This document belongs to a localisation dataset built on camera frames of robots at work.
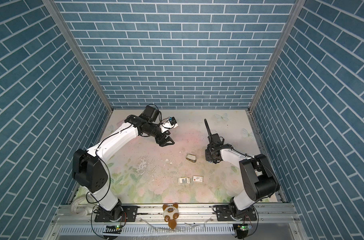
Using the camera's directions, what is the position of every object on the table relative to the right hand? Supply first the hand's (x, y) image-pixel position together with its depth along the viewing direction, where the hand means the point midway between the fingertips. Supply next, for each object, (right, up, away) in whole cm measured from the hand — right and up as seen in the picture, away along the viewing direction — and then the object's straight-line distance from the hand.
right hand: (208, 154), depth 95 cm
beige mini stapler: (-11, -2, -4) cm, 12 cm away
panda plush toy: (-21, -24, -23) cm, 40 cm away
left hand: (-23, +12, -12) cm, 28 cm away
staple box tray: (-15, -13, -10) cm, 22 cm away
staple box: (-8, -12, -10) cm, 18 cm away
